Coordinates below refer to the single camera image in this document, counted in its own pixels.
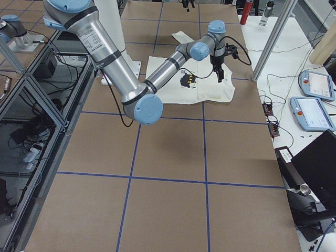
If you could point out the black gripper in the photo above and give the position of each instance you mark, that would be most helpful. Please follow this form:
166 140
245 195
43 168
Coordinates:
186 3
217 61

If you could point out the white long-sleeve cat shirt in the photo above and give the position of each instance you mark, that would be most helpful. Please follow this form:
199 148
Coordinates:
196 83

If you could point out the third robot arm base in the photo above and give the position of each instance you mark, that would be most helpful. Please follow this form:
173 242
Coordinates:
16 36

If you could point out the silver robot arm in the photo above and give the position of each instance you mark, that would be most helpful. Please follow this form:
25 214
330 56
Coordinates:
139 99

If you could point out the far black USB hub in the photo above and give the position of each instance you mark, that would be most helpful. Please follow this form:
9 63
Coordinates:
267 108

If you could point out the black usb hub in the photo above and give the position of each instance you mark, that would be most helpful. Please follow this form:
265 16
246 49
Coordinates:
267 108
273 127

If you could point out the red water bottle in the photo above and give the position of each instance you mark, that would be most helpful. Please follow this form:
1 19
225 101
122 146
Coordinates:
246 10

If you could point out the near black USB hub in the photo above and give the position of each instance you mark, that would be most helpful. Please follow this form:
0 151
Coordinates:
273 127

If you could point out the clear water bottle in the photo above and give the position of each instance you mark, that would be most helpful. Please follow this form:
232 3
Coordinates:
267 13

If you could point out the near blue teach pendant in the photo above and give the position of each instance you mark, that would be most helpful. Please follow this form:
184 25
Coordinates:
311 114

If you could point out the blue teach pendant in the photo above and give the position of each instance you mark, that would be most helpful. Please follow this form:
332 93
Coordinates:
314 84
311 114

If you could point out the far blue teach pendant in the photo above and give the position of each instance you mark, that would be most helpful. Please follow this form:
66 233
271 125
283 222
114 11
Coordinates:
314 84

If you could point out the wooden beam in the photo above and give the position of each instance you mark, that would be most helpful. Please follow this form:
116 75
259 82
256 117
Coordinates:
325 47

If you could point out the black laptop computer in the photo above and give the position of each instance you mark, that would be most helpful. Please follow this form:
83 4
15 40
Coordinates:
316 165

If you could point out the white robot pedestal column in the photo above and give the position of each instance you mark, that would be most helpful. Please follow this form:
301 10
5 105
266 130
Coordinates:
109 17

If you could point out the aluminium frame post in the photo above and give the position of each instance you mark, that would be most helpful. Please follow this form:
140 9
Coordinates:
274 36

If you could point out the aluminium frame rack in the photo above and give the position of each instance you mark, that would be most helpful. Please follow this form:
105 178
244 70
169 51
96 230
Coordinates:
42 94

